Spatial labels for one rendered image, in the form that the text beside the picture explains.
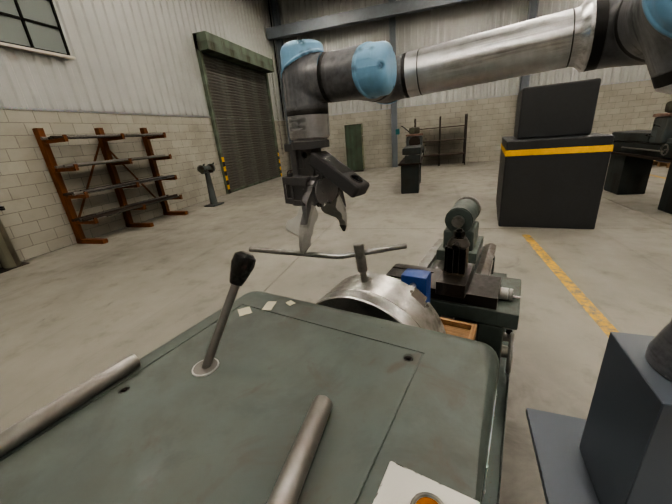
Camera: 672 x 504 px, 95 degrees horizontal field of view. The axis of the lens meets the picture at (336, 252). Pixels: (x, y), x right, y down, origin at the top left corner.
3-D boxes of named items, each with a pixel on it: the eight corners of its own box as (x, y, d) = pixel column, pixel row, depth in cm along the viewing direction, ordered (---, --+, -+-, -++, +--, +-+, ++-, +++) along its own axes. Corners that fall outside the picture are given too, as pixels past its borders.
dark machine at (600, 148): (595, 230, 432) (630, 71, 363) (497, 226, 482) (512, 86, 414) (567, 201, 583) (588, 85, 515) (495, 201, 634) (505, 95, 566)
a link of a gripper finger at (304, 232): (284, 250, 61) (297, 207, 63) (308, 255, 58) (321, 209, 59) (274, 246, 59) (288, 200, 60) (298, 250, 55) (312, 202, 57)
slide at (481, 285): (496, 310, 108) (497, 298, 106) (381, 289, 129) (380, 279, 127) (500, 287, 122) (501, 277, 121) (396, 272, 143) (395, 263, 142)
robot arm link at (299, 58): (312, 33, 47) (267, 44, 51) (319, 112, 51) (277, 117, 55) (335, 43, 53) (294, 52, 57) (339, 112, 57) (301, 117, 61)
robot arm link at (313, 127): (336, 113, 57) (309, 113, 51) (338, 139, 59) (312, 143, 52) (304, 117, 61) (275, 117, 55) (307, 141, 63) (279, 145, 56)
